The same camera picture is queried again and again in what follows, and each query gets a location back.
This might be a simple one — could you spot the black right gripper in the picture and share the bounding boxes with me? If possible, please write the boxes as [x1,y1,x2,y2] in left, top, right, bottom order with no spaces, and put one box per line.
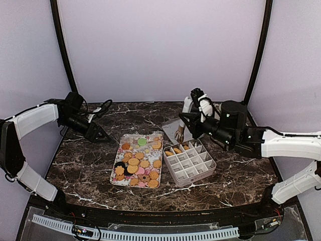
[179,108,235,147]

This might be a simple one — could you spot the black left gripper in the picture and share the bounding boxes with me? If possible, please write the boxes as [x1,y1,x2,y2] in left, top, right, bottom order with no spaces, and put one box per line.
[59,112,111,143]

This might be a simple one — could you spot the metal tongs white handle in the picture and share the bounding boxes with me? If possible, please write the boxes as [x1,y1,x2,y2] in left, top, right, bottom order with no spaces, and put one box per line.
[175,96,193,144]

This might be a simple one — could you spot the round sandwich biscuit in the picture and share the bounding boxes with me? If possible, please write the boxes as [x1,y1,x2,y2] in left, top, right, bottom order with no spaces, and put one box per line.
[173,148,183,154]

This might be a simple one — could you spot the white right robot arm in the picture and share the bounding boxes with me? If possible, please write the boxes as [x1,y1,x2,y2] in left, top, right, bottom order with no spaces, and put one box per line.
[179,97,320,218]

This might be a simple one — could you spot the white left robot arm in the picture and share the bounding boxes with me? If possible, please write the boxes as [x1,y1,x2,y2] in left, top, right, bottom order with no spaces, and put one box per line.
[1,92,112,219]

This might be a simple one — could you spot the clear box lid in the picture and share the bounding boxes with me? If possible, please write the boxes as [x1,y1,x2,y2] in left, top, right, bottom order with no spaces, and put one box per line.
[162,118,193,144]

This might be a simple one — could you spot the orange chip cookie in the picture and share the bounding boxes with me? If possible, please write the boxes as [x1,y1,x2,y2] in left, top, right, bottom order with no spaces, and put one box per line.
[121,143,130,150]

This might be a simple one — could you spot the swirl butter cookie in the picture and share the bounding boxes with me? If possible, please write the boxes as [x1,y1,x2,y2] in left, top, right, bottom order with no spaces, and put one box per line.
[122,152,132,163]

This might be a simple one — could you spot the black chocolate sandwich cookie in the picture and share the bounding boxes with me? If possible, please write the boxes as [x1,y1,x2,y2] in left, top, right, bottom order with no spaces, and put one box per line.
[114,162,126,169]

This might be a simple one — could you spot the green round cookie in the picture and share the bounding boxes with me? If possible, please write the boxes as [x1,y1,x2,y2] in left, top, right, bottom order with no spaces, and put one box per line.
[137,138,147,146]

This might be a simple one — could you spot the compartment cookie box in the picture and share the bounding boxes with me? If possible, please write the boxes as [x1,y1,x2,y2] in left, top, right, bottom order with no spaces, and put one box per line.
[164,140,217,187]

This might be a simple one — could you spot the floral cookie tray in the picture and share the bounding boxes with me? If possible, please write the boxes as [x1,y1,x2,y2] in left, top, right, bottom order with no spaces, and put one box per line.
[110,132,164,189]

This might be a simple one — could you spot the brown flower cookie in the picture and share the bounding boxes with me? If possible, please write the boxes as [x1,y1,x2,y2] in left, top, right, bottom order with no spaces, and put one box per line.
[138,174,150,183]

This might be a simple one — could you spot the pink round cookie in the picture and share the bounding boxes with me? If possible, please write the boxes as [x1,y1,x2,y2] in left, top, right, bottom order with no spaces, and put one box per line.
[138,181,147,187]

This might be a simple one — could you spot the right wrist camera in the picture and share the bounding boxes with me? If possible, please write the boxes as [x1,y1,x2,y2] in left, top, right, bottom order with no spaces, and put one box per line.
[191,88,213,115]

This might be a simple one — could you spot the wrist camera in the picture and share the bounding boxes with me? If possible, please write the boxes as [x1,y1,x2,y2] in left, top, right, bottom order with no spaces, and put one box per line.
[86,99,113,123]
[191,88,213,115]

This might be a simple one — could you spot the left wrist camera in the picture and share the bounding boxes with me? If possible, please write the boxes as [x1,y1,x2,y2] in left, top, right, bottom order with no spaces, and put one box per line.
[86,99,113,123]

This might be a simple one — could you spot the white cable duct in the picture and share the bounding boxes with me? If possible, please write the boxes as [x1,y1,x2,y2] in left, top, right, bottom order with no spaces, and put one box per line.
[32,214,240,240]

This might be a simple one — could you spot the right black frame post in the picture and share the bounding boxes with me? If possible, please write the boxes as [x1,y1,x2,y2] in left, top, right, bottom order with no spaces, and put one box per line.
[243,0,273,105]

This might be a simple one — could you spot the black frame post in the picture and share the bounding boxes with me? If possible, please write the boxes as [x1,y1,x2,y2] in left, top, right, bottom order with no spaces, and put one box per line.
[50,0,78,93]
[243,0,273,105]

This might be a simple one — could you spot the left black frame post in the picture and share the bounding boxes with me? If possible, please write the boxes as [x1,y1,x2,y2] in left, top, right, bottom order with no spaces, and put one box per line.
[50,0,78,93]

